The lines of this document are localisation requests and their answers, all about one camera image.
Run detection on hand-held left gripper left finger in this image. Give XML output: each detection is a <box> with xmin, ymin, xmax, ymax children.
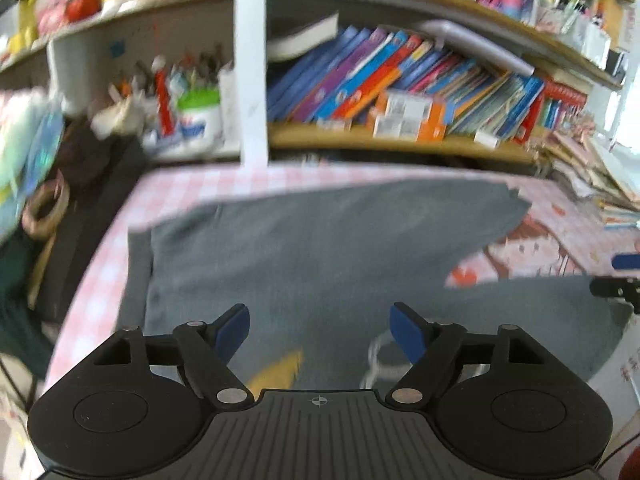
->
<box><xmin>92</xmin><ymin>304</ymin><xmax>253</xmax><ymax>413</ymax></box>

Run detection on dark bag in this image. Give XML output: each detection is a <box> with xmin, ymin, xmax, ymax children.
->
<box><xmin>0</xmin><ymin>115</ymin><xmax>147</xmax><ymax>378</ymax></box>

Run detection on red round toy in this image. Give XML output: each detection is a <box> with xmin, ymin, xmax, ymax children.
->
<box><xmin>65</xmin><ymin>0</ymin><xmax>104</xmax><ymax>24</ymax></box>

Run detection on pile of paper booklets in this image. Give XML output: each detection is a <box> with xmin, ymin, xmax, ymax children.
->
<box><xmin>542</xmin><ymin>122</ymin><xmax>640</xmax><ymax>232</ymax></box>

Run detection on bunch of pens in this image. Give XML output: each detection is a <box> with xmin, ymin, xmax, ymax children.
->
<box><xmin>107</xmin><ymin>45</ymin><xmax>226</xmax><ymax>101</ymax></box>

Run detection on thick grey-edged book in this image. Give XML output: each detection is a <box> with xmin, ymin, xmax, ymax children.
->
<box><xmin>266</xmin><ymin>11</ymin><xmax>342</xmax><ymax>62</ymax></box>

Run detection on white storage box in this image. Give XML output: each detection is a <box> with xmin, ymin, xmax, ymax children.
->
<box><xmin>581</xmin><ymin>22</ymin><xmax>614</xmax><ymax>70</ymax></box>

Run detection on row of colourful books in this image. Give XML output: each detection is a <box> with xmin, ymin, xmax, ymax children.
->
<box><xmin>267</xmin><ymin>25</ymin><xmax>588</xmax><ymax>143</ymax></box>

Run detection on roll of brown tape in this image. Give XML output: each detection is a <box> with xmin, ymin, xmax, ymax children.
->
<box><xmin>22</xmin><ymin>172</ymin><xmax>71</xmax><ymax>237</ymax></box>

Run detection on window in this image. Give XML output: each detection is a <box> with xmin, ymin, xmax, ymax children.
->
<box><xmin>606</xmin><ymin>72</ymin><xmax>640</xmax><ymax>153</ymax></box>

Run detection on grey pants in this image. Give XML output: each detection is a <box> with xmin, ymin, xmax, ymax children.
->
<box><xmin>122</xmin><ymin>177</ymin><xmax>626</xmax><ymax>397</ymax></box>

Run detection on orange and white box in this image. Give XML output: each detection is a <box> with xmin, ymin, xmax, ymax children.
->
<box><xmin>382</xmin><ymin>89</ymin><xmax>448</xmax><ymax>123</ymax></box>
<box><xmin>372</xmin><ymin>114</ymin><xmax>447</xmax><ymax>142</ymax></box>

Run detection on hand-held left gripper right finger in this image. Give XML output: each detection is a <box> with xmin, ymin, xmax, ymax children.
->
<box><xmin>384</xmin><ymin>302</ymin><xmax>548</xmax><ymax>413</ymax></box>

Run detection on white tin with green lid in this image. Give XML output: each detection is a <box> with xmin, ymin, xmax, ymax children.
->
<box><xmin>177</xmin><ymin>91</ymin><xmax>224</xmax><ymax>152</ymax></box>

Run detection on white wooden bookshelf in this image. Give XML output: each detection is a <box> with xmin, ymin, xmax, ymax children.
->
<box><xmin>0</xmin><ymin>0</ymin><xmax>636</xmax><ymax>168</ymax></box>

